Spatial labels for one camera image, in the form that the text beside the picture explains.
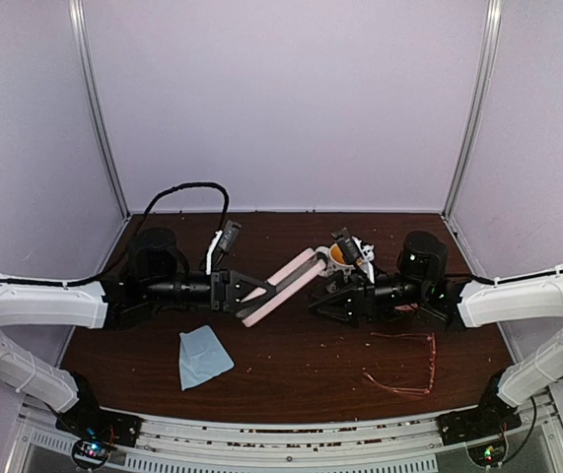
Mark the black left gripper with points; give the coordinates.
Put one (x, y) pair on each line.
(225, 281)

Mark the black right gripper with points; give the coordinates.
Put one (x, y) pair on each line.
(358, 298)

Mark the pink glasses case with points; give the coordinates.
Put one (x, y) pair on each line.
(288, 280)

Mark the light blue cleaning cloth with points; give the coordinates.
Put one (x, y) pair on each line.
(202, 357)

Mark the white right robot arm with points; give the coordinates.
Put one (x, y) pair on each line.
(468, 301)

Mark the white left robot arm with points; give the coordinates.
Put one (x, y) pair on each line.
(155, 274)

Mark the white floral mug yellow inside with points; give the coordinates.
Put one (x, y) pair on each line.
(334, 261)

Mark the rose gold wire glasses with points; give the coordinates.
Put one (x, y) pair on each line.
(410, 368)

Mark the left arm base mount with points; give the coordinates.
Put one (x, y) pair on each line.
(98, 440)

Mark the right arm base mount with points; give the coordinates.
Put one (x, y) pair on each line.
(483, 433)

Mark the aluminium left corner post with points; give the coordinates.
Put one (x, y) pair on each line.
(80, 32)

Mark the aluminium corner post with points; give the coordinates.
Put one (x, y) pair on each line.
(80, 32)
(487, 58)

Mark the aluminium right corner post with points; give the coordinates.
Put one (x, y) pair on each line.
(487, 58)

